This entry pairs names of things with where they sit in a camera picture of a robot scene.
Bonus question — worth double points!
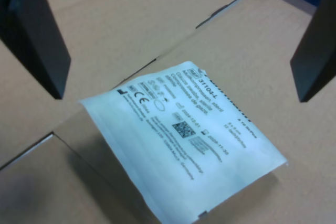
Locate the white printed gauze packet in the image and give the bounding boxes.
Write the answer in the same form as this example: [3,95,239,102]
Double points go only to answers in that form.
[78,61,289,224]

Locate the brown cardboard sheet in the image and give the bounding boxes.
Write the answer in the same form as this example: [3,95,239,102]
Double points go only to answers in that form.
[0,0,336,224]

